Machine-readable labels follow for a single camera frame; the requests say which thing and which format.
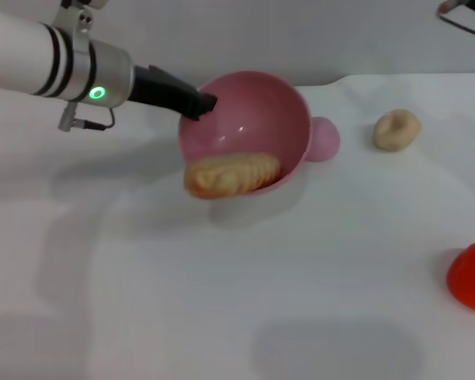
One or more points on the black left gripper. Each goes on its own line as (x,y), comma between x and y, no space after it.
(158,89)

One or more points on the pink bowl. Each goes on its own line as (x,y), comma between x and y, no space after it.
(253,126)

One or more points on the orange striped bread loaf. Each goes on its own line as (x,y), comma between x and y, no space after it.
(229,176)

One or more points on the pink round bun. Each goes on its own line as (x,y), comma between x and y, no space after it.
(326,138)

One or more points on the cream folded bun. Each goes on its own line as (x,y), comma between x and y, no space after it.
(396,130)

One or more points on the red bun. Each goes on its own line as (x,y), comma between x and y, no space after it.
(473,281)

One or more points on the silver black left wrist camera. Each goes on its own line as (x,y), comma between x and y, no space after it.
(97,3)

